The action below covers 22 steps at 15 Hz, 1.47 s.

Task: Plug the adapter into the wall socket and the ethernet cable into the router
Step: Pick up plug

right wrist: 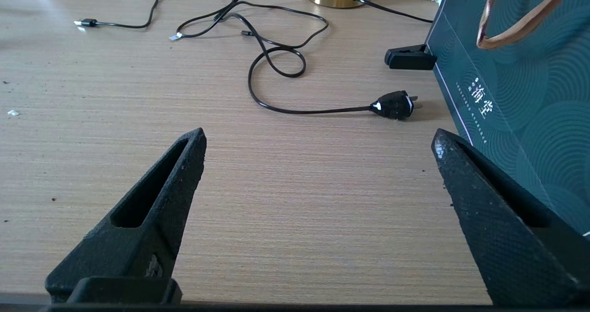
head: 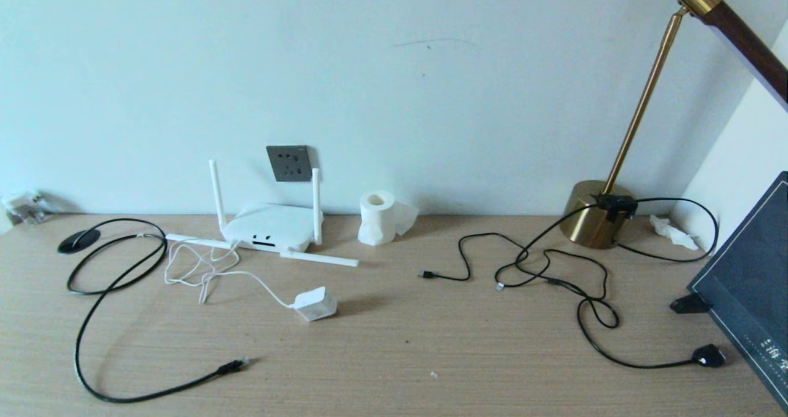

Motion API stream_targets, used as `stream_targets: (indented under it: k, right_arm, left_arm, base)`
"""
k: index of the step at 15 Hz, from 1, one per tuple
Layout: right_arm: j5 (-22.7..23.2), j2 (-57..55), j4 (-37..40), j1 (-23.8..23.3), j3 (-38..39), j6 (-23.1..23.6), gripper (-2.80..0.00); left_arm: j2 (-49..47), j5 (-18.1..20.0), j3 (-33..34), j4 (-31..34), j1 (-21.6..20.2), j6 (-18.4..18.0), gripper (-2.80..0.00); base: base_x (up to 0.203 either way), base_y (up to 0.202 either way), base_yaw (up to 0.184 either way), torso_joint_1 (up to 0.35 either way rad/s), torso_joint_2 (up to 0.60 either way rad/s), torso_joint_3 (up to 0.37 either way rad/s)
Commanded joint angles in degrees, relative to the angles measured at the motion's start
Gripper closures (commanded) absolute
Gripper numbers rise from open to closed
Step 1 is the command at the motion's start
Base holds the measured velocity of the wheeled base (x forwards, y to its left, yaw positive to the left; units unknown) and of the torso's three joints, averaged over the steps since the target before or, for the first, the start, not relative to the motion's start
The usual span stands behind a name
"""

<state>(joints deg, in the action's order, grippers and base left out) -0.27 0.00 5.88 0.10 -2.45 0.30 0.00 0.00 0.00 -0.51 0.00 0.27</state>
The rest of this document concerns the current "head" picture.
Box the white power adapter with cord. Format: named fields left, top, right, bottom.
left=163, top=237, right=339, bottom=323

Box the black ethernet cable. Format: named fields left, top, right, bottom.
left=66, top=218, right=250, bottom=403

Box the white router with antennas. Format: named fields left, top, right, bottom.
left=165, top=160, right=360, bottom=268

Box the white toilet paper roll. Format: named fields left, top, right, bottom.
left=357, top=190, right=420, bottom=246

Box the brass desk lamp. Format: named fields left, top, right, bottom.
left=560, top=0, right=788, bottom=249

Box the crumpled white tissue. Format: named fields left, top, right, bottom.
left=649, top=214, right=701, bottom=251

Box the black round desk grommet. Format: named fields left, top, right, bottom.
left=58, top=229, right=101, bottom=255

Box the dark framed board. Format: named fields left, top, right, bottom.
left=686, top=172, right=788, bottom=411

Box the white plastic wrapped item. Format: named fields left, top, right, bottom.
left=0, top=190, right=49, bottom=225

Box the black USB cable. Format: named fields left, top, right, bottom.
left=418, top=232, right=610, bottom=301

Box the grey wall socket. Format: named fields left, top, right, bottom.
left=266, top=145, right=312, bottom=182

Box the black inline cord box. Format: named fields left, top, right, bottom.
left=592, top=193, right=639, bottom=222

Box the black lamp cable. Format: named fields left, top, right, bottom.
left=494, top=196, right=727, bottom=370

